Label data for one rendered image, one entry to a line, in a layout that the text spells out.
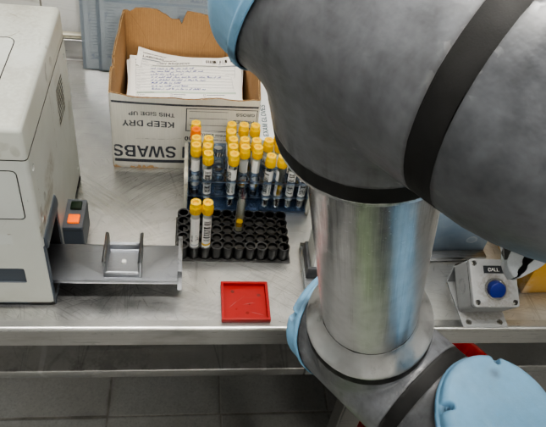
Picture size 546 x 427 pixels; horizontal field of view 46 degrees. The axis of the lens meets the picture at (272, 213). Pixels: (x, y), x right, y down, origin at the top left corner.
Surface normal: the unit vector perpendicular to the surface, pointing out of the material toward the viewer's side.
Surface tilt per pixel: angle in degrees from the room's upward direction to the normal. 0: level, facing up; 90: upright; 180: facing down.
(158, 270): 0
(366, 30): 74
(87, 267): 0
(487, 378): 9
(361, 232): 107
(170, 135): 91
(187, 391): 0
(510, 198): 94
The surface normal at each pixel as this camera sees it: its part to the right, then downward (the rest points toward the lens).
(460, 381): 0.24, -0.63
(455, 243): 0.13, 0.70
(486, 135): -0.64, 0.36
